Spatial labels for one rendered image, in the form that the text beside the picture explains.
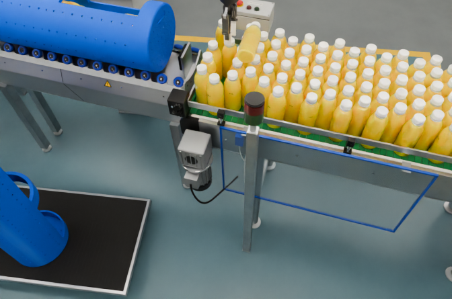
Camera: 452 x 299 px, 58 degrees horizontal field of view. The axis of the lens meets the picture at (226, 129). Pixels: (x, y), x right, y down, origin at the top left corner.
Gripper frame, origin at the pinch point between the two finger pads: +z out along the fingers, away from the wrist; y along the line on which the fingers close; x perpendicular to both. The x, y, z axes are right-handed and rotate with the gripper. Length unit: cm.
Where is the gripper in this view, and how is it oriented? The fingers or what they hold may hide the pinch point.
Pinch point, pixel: (229, 33)
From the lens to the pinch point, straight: 166.5
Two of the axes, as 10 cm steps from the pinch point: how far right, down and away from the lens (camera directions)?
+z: 0.2, 6.0, 8.0
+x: 9.6, 2.1, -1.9
